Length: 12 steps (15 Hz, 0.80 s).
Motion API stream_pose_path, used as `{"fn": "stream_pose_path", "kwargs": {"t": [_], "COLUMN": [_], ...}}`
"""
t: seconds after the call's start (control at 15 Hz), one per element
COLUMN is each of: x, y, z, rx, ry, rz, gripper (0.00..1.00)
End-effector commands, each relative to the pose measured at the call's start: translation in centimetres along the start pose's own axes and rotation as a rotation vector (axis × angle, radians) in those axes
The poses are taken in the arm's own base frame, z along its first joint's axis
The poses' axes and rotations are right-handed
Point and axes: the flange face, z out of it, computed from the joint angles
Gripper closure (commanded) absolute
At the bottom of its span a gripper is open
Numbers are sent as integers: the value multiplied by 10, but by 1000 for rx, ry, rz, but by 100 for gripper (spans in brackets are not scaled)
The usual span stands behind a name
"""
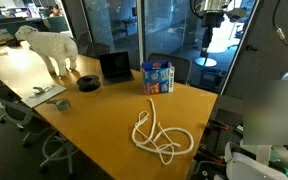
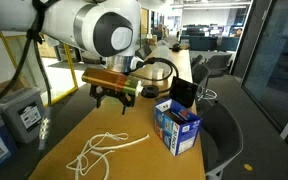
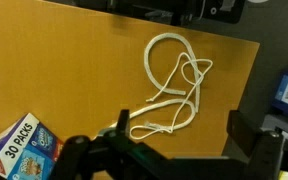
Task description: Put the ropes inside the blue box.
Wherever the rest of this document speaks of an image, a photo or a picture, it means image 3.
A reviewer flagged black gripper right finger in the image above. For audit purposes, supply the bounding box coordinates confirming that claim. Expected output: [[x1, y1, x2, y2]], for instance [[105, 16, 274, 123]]
[[227, 110, 284, 180]]

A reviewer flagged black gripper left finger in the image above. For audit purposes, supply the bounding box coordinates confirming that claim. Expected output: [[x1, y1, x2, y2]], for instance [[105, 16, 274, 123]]
[[52, 109, 171, 180]]

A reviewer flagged thin white cord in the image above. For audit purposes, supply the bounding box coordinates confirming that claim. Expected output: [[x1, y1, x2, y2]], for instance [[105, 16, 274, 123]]
[[129, 52, 214, 140]]

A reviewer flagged blue snack pack box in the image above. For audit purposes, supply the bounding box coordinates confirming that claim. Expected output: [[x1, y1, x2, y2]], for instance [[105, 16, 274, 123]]
[[0, 113, 63, 180]]

